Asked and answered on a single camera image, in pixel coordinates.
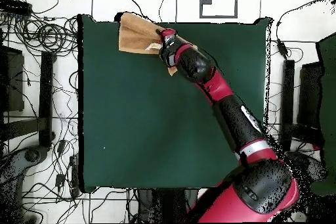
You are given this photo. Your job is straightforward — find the tan terry towel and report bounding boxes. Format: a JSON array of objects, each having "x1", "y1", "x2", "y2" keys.
[{"x1": 118, "y1": 12, "x2": 198, "y2": 77}]

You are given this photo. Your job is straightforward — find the dark green table cloth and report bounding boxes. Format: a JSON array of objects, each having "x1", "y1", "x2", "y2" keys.
[{"x1": 77, "y1": 14, "x2": 272, "y2": 194}]

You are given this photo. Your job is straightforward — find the black power adapter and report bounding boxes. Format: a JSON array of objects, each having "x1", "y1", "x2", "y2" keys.
[
  {"x1": 276, "y1": 38, "x2": 289, "y2": 59},
  {"x1": 54, "y1": 173, "x2": 66, "y2": 189},
  {"x1": 56, "y1": 139, "x2": 67, "y2": 155}
]

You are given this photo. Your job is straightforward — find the black box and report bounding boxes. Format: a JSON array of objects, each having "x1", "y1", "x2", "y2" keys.
[
  {"x1": 0, "y1": 45, "x2": 25, "y2": 112},
  {"x1": 297, "y1": 62, "x2": 324, "y2": 130}
]

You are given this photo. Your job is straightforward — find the black power strip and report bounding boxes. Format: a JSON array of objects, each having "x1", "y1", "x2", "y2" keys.
[
  {"x1": 0, "y1": 0, "x2": 33, "y2": 16},
  {"x1": 69, "y1": 155, "x2": 81, "y2": 197}
]

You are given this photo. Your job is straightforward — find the dark grey stand base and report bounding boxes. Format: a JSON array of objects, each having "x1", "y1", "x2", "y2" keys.
[
  {"x1": 285, "y1": 150, "x2": 329, "y2": 183},
  {"x1": 0, "y1": 145, "x2": 49, "y2": 190}
]

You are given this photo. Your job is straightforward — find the black cable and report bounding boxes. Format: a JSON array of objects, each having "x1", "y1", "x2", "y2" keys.
[{"x1": 121, "y1": 0, "x2": 151, "y2": 23}]

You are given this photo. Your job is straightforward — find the coiled black cables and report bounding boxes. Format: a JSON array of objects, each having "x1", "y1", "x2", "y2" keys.
[{"x1": 12, "y1": 14, "x2": 79, "y2": 54}]

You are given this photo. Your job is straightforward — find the black stand leg frame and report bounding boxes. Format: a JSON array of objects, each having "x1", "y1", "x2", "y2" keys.
[
  {"x1": 0, "y1": 51, "x2": 56, "y2": 148},
  {"x1": 278, "y1": 59, "x2": 327, "y2": 152}
]

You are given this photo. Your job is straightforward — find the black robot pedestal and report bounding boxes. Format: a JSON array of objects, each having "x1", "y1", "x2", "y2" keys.
[{"x1": 137, "y1": 188, "x2": 200, "y2": 223}]

